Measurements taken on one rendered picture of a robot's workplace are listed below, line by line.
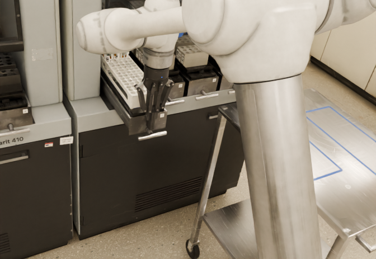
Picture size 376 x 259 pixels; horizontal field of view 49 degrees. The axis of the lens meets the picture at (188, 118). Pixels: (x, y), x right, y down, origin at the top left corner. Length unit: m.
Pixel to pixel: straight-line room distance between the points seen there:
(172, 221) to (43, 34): 1.14
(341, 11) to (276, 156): 0.24
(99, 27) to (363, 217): 0.83
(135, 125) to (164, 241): 0.81
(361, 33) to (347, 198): 2.46
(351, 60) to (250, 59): 3.09
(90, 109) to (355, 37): 2.56
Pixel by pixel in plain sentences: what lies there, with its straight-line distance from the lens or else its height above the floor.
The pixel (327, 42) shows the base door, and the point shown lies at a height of 0.26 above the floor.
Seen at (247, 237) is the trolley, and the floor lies 0.28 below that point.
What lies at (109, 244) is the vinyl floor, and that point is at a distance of 1.98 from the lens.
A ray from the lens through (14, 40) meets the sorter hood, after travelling 1.34.
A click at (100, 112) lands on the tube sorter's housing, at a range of 1.46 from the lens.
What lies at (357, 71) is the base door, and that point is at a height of 0.19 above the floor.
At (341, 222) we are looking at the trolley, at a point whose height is 0.82.
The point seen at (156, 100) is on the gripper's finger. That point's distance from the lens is 1.29.
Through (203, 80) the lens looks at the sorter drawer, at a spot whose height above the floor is 0.80.
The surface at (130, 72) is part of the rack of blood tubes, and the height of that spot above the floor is 0.86.
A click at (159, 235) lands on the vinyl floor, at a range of 2.02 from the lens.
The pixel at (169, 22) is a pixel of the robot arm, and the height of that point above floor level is 1.23.
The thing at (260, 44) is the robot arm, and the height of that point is 1.36.
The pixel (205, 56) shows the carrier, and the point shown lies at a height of 0.86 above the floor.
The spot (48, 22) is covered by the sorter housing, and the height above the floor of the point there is 1.04.
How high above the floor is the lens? 1.57
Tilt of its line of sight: 35 degrees down
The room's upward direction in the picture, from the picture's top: 10 degrees clockwise
